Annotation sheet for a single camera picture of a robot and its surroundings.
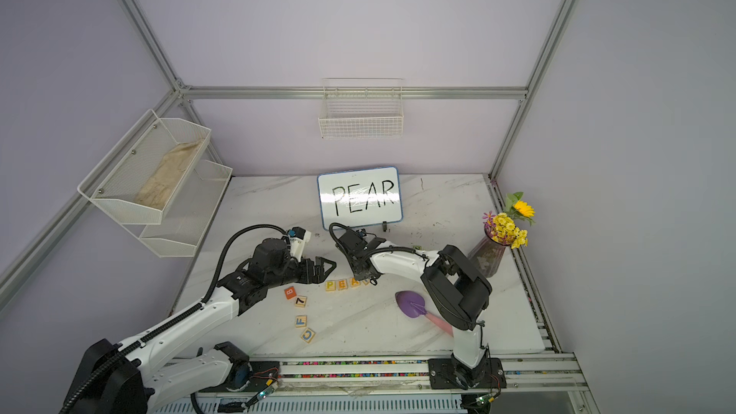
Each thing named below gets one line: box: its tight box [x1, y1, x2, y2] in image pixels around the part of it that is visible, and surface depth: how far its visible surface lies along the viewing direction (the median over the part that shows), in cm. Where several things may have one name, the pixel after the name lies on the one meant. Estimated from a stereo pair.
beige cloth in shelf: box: [134, 138, 205, 211], surface depth 81 cm
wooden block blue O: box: [299, 327, 317, 345], surface depth 81 cm
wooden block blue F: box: [295, 315, 308, 328], surface depth 84 cm
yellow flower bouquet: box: [482, 191, 536, 250], surface depth 78 cm
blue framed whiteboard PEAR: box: [316, 165, 404, 230], surface depth 103 cm
